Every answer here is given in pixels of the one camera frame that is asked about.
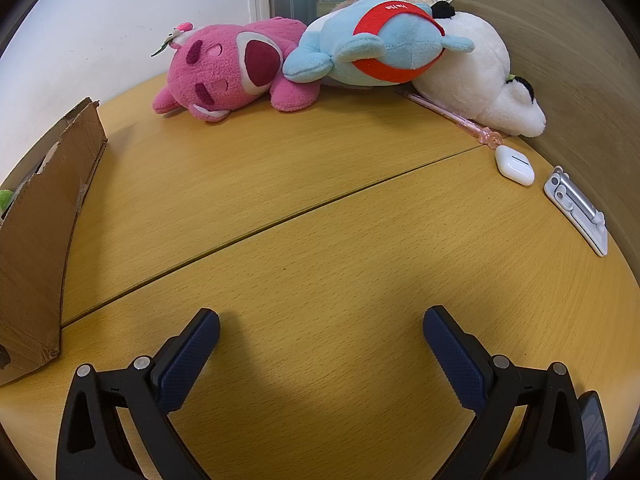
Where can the white earbuds case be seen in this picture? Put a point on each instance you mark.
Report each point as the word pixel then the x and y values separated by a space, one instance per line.
pixel 514 164

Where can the brown cardboard box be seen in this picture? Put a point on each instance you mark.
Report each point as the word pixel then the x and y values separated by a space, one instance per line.
pixel 35 240

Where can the pink plush bear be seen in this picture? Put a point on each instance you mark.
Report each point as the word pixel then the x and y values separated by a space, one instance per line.
pixel 225 70

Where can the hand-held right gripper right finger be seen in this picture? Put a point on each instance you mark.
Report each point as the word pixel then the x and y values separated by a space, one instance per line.
pixel 455 355

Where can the white plush dog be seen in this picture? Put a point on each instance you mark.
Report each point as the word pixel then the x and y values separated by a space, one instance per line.
pixel 480 60

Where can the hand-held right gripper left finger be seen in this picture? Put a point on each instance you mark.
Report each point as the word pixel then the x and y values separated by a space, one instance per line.
pixel 185 365

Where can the wooden desktop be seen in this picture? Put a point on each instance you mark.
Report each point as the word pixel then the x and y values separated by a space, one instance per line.
pixel 320 260

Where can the pink pen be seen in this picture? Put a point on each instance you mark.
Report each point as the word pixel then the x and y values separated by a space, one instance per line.
pixel 450 115

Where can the silver folding phone stand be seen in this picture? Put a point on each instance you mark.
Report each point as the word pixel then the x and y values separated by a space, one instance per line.
pixel 580 205

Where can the blue plush with red collar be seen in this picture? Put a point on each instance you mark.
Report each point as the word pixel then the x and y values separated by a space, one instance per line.
pixel 400 45

